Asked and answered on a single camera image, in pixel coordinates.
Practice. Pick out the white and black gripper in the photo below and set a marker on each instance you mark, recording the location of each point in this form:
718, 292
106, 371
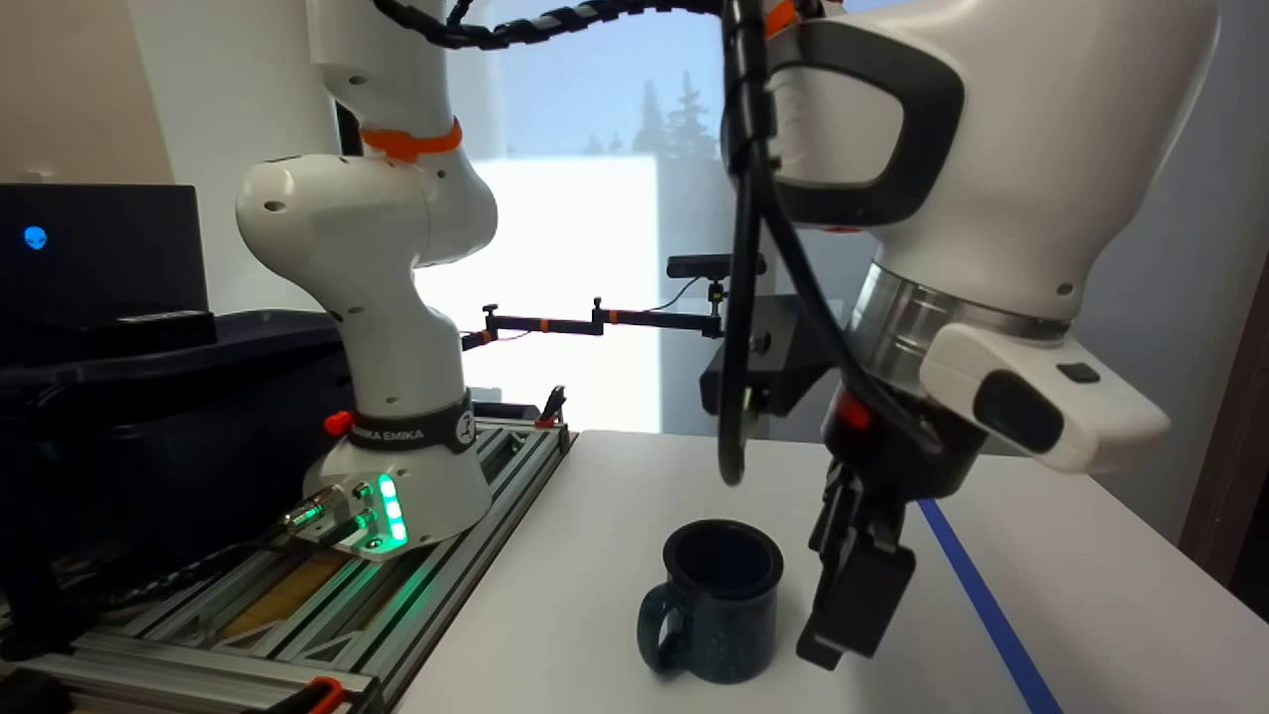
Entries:
1045, 398

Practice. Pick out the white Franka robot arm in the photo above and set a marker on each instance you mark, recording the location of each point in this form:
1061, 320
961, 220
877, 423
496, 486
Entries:
383, 239

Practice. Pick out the black boom arm orange joints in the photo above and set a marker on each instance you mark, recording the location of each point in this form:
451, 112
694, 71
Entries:
556, 324

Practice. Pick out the dark teal mug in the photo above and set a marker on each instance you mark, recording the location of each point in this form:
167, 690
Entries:
726, 618

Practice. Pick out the blue tape line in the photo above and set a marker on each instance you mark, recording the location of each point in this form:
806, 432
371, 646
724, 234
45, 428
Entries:
995, 609

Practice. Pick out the red emergency button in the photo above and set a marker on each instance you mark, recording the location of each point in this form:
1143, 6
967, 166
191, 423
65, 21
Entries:
339, 424

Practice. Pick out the black storage case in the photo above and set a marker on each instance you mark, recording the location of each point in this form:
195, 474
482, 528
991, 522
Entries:
172, 436

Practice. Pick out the black monitor with blue light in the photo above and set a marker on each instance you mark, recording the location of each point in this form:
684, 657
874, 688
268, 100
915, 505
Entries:
106, 250

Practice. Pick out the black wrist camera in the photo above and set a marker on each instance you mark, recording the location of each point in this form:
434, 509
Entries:
779, 357

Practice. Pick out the black camera on stand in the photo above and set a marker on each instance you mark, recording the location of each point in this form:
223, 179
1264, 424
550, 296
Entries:
700, 268

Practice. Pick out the black red rail clamp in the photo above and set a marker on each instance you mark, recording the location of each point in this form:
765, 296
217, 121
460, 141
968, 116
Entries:
554, 404

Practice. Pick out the aluminium rail frame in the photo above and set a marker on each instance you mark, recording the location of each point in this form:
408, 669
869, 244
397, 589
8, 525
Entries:
437, 579

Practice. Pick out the red rail end clamp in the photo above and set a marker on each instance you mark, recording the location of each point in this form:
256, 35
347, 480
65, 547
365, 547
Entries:
328, 694

